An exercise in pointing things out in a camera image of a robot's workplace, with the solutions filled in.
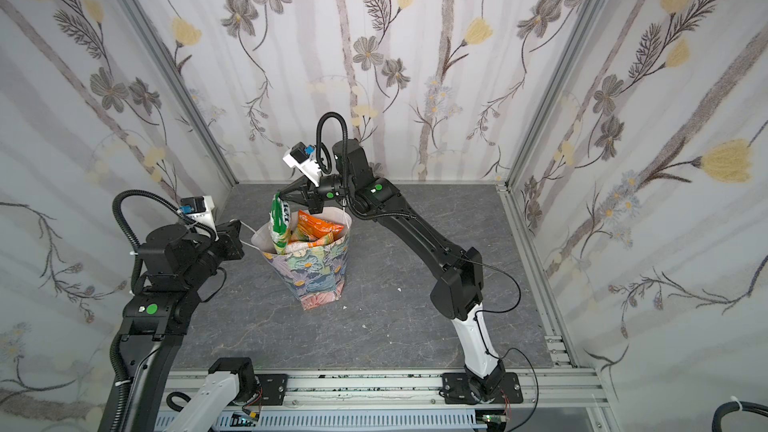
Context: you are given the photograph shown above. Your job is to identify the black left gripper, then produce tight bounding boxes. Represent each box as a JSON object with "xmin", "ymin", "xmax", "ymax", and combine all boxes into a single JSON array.
[{"xmin": 179, "ymin": 215, "xmax": 244, "ymax": 292}]

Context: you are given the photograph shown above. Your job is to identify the green snack packet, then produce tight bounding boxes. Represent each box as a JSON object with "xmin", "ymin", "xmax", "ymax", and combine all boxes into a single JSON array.
[{"xmin": 270, "ymin": 194, "xmax": 292, "ymax": 254}]

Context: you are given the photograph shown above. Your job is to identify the small orange snack packet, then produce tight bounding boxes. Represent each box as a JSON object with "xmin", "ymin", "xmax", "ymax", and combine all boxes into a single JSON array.
[{"xmin": 293, "ymin": 211, "xmax": 344, "ymax": 246}]

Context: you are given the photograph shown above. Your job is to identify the floral white paper bag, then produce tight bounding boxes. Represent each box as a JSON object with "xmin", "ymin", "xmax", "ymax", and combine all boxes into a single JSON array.
[{"xmin": 245, "ymin": 207, "xmax": 352, "ymax": 310}]

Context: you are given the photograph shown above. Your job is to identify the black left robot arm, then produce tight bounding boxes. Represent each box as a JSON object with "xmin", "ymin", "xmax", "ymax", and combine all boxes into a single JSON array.
[{"xmin": 99, "ymin": 189, "xmax": 245, "ymax": 431}]

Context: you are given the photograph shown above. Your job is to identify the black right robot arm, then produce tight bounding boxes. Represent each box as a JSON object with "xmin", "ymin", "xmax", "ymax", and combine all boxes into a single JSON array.
[{"xmin": 276, "ymin": 111, "xmax": 513, "ymax": 404}]

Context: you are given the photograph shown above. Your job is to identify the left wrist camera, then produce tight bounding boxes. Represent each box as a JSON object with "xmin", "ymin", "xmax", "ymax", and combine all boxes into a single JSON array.
[{"xmin": 177, "ymin": 195, "xmax": 217, "ymax": 241}]

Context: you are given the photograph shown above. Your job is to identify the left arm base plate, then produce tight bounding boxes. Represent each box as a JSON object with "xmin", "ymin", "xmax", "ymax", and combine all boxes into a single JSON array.
[{"xmin": 256, "ymin": 373, "xmax": 288, "ymax": 406}]

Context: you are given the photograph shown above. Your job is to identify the white vented cable duct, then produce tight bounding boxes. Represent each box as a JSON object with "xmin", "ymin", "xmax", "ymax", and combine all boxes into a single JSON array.
[{"xmin": 204, "ymin": 409, "xmax": 488, "ymax": 431}]

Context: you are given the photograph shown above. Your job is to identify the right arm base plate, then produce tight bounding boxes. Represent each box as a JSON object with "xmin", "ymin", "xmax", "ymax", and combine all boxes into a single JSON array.
[{"xmin": 439, "ymin": 372, "xmax": 524, "ymax": 405}]

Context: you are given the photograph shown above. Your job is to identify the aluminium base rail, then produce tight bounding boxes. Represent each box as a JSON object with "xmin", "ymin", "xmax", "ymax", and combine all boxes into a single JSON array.
[{"xmin": 152, "ymin": 335, "xmax": 619, "ymax": 432}]

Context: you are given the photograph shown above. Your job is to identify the black corrugated hose corner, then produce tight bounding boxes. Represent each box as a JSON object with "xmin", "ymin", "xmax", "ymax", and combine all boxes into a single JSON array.
[{"xmin": 711, "ymin": 398, "xmax": 768, "ymax": 432}]

